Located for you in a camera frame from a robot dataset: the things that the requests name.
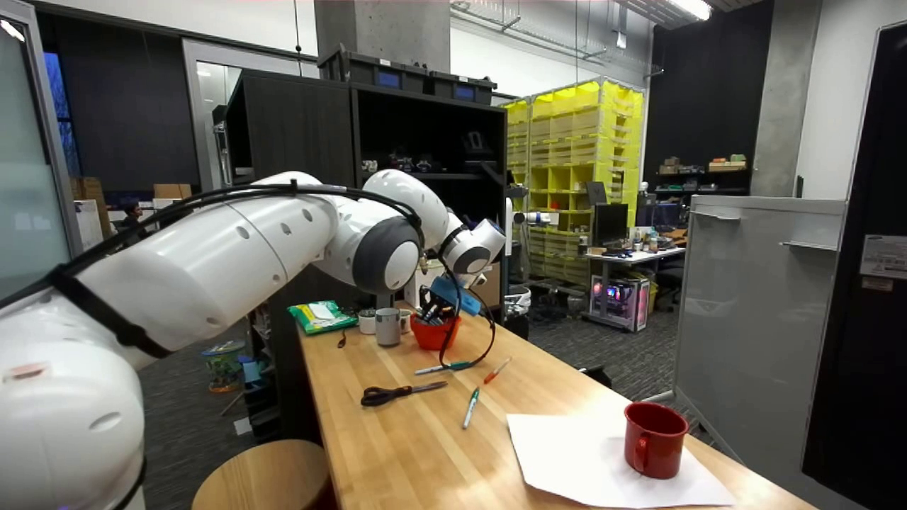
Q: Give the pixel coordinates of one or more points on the yellow bin rack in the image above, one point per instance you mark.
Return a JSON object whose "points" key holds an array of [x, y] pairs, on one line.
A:
{"points": [[576, 144]]}

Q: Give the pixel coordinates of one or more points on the green wipes packet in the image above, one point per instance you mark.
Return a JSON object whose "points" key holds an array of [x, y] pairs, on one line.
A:
{"points": [[321, 315]]}

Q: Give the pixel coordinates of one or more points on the grey metal cup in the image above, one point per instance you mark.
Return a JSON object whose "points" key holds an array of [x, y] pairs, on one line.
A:
{"points": [[386, 327]]}

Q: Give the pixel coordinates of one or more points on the white paper sheet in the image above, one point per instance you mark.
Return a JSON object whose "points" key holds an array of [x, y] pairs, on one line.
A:
{"points": [[576, 458]]}

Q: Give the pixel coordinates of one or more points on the black door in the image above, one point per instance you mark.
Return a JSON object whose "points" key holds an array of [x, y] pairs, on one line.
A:
{"points": [[865, 285]]}

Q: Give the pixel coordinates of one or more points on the grey trash bin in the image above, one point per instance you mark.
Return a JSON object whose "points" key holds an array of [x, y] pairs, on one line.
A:
{"points": [[517, 302]]}

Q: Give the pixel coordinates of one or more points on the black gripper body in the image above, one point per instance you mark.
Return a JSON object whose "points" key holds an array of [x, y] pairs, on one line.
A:
{"points": [[437, 302]]}

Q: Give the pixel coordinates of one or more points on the white vertical pole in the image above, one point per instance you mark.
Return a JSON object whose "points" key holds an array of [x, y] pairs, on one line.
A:
{"points": [[508, 256]]}

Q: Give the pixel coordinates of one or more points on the cardboard box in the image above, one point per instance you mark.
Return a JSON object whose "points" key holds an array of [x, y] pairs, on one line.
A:
{"points": [[492, 285]]}

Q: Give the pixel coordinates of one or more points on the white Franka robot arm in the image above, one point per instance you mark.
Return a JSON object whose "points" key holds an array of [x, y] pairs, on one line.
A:
{"points": [[189, 274]]}

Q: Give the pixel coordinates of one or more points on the grey metal cabinet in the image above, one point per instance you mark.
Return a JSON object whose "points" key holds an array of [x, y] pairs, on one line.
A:
{"points": [[755, 321]]}

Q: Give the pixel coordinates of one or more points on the orange bowl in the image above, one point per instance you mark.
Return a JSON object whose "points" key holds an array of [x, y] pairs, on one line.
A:
{"points": [[436, 339]]}

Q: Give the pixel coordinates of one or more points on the glass partition panel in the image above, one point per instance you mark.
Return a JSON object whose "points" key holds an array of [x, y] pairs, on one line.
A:
{"points": [[29, 159]]}

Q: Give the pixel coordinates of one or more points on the black computer monitor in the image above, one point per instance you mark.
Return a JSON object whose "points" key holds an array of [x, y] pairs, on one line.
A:
{"points": [[612, 225]]}

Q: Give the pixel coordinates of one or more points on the red pen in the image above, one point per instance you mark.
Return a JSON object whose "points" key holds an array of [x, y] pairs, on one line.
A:
{"points": [[498, 369]]}

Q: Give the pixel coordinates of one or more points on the background office desk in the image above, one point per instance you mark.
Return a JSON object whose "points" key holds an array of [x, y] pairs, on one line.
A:
{"points": [[633, 256]]}

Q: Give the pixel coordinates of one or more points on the white door sign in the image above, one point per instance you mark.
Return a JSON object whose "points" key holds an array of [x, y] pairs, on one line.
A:
{"points": [[885, 256]]}

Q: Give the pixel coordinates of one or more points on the black scissors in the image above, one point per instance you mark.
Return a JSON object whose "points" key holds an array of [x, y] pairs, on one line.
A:
{"points": [[383, 393]]}

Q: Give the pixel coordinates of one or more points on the white pen green cap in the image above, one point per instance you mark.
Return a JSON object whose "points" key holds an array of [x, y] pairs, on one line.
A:
{"points": [[440, 366]]}

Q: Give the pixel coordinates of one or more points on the red mug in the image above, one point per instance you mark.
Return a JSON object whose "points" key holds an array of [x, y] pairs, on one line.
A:
{"points": [[654, 441]]}

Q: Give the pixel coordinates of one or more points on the black shelf unit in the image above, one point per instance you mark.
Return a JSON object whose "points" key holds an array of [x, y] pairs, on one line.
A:
{"points": [[303, 124]]}

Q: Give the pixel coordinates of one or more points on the round wooden stool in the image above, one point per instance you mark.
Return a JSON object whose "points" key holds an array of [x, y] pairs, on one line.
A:
{"points": [[264, 478]]}

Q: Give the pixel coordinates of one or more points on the small white bowl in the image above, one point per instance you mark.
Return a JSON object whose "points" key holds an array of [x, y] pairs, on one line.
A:
{"points": [[368, 321]]}

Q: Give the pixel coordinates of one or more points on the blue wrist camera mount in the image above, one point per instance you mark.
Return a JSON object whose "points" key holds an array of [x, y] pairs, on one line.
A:
{"points": [[463, 297]]}

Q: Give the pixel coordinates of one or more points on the ceiling light strip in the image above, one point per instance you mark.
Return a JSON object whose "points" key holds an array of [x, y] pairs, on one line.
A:
{"points": [[694, 8]]}

